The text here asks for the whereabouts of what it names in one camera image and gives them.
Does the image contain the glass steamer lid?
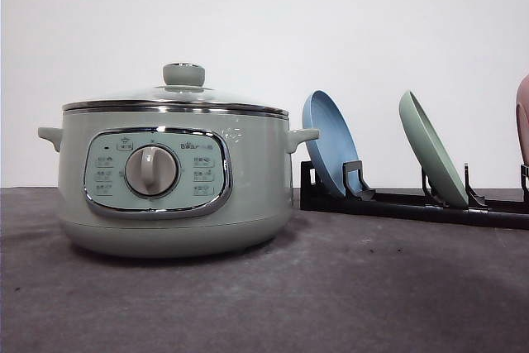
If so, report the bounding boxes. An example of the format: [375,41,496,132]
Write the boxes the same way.
[62,62,288,117]

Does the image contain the green plate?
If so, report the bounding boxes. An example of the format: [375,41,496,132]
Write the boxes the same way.
[399,91,469,208]

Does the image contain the blue plate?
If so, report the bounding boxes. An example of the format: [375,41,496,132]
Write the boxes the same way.
[302,90,360,196]

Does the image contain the green electric steamer pot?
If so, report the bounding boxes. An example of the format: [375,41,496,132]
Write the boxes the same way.
[38,116,320,258]

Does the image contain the pink plate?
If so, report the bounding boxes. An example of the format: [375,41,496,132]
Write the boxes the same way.
[516,74,529,165]

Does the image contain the black dish rack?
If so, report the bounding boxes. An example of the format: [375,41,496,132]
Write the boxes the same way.
[300,160,529,228]

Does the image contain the grey table cloth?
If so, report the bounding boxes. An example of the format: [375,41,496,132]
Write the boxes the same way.
[0,187,529,353]

